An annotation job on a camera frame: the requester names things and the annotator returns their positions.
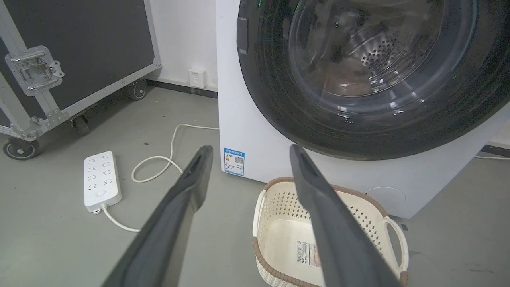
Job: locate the cream perforated laundry basket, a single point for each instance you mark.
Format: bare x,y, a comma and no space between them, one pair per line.
283,239

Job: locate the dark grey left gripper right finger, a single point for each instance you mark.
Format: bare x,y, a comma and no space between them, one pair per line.
338,235

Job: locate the black round washing machine door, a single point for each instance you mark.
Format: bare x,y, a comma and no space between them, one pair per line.
382,79

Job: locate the black aluminium-edged flight case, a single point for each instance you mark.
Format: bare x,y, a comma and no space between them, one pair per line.
59,59

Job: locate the blue energy label sticker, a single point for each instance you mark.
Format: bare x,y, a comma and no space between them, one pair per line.
234,162

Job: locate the white power strip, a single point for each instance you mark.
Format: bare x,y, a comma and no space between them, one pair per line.
101,179

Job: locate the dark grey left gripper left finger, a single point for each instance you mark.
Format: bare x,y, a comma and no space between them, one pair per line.
167,235

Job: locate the white wall socket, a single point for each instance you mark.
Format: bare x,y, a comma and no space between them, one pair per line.
197,77

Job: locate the white front-load washing machine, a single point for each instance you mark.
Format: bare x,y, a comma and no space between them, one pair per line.
255,131

